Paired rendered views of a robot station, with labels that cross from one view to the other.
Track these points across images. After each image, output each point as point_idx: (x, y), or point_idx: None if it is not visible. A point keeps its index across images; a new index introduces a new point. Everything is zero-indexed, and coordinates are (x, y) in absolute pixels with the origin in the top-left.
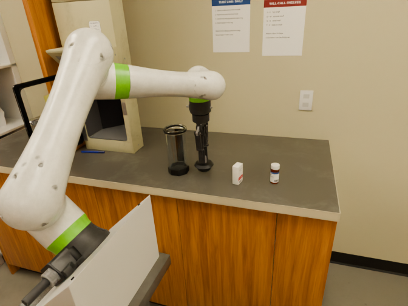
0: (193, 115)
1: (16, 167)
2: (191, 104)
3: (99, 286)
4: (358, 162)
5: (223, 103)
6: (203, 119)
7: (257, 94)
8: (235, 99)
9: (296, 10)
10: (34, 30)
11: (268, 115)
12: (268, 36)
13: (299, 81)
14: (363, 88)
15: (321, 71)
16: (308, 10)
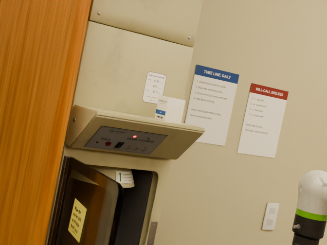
0: (309, 239)
1: None
2: (315, 222)
3: None
4: None
5: (175, 221)
6: (318, 244)
7: (221, 207)
8: (193, 215)
9: (278, 103)
10: (77, 67)
11: (228, 239)
12: (247, 129)
13: (267, 191)
14: None
15: (288, 180)
16: (286, 106)
